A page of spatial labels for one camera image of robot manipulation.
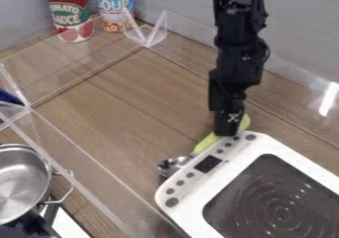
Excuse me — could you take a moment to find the clear acrylic left bracket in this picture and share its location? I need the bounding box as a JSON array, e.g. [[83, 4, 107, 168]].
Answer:
[[0, 62, 31, 132]]

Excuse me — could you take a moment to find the white and black stove top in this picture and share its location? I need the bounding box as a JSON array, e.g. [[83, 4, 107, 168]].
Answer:
[[155, 131, 339, 238]]

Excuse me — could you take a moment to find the blue object at left edge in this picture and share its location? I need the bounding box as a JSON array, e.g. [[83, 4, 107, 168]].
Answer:
[[0, 88, 24, 106]]

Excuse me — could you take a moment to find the black stove under pot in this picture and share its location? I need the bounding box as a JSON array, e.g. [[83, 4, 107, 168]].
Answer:
[[0, 205, 63, 238]]

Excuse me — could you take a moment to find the tomato sauce can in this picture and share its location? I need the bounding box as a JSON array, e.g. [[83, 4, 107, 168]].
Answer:
[[48, 0, 94, 43]]

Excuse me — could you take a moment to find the clear acrylic corner bracket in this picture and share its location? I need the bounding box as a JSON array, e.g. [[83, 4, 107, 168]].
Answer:
[[123, 9, 167, 49]]

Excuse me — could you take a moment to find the alphabet soup can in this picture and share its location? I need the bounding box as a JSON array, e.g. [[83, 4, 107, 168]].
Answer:
[[97, 0, 134, 33]]

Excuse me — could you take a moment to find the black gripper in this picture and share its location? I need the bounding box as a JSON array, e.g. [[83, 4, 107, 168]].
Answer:
[[209, 43, 270, 137]]

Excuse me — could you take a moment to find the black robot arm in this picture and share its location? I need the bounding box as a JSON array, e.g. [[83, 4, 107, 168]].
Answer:
[[209, 0, 270, 136]]

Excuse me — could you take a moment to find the green handled metal spoon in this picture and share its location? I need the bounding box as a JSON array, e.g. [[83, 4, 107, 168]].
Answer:
[[157, 113, 253, 179]]

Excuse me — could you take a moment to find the stainless steel pot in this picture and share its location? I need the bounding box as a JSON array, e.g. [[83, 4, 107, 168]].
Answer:
[[0, 144, 75, 225]]

